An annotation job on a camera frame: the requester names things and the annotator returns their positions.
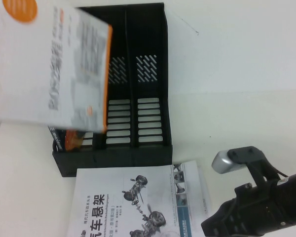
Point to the black plastic book stand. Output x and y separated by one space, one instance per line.
148 37

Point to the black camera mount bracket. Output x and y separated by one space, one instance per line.
264 175

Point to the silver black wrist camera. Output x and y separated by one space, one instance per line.
234 159

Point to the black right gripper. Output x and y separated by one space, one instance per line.
256 212

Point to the white orange ROS2 book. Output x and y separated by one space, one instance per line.
44 69

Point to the dark blue robotics book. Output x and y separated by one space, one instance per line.
71 140

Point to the white car suspension book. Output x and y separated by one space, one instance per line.
113 187

